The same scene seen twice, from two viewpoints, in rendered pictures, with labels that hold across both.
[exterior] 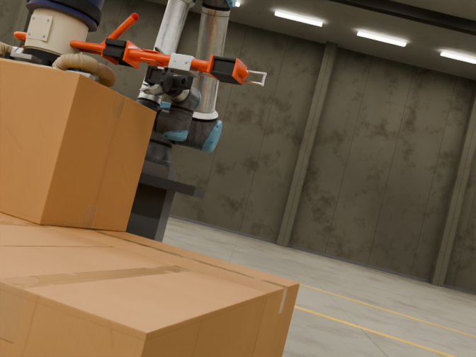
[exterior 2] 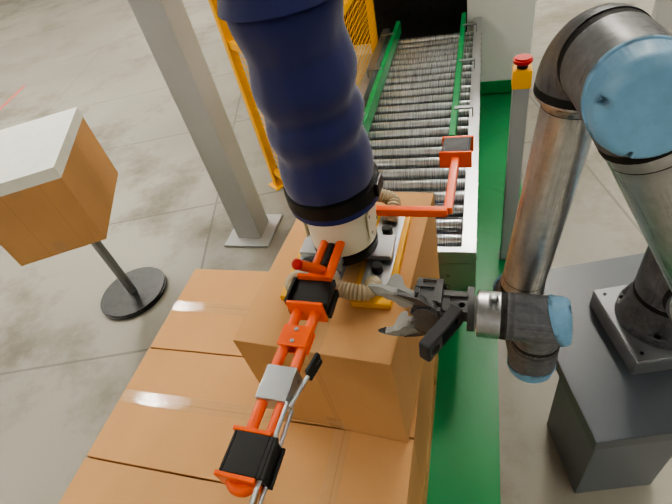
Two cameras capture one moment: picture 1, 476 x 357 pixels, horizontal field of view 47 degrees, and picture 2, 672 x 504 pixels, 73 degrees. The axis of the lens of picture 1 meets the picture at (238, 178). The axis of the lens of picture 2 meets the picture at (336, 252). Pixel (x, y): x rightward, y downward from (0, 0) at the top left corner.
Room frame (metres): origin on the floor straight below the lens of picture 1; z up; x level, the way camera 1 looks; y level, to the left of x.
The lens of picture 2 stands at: (1.75, -0.23, 1.81)
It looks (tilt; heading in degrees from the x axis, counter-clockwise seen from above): 43 degrees down; 96
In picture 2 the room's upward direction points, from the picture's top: 15 degrees counter-clockwise
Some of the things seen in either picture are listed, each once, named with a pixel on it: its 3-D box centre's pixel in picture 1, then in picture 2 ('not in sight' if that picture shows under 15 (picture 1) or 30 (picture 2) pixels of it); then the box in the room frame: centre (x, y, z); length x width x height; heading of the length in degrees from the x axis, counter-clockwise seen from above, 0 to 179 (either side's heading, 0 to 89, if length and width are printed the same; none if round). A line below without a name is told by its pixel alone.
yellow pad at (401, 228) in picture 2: not in sight; (383, 251); (1.79, 0.63, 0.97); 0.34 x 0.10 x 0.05; 70
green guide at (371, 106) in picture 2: not in sight; (376, 75); (2.01, 2.56, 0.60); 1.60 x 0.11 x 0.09; 72
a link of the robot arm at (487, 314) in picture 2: (175, 87); (486, 313); (1.95, 0.30, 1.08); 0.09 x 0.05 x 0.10; 70
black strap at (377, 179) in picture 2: (65, 8); (332, 184); (1.70, 0.66, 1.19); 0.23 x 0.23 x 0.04
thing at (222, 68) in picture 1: (227, 69); (248, 458); (1.48, 0.10, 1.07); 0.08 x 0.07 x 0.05; 70
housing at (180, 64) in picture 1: (184, 65); (279, 387); (1.54, 0.23, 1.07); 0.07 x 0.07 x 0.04; 70
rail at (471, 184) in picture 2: not in sight; (475, 112); (2.46, 2.04, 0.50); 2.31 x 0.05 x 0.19; 72
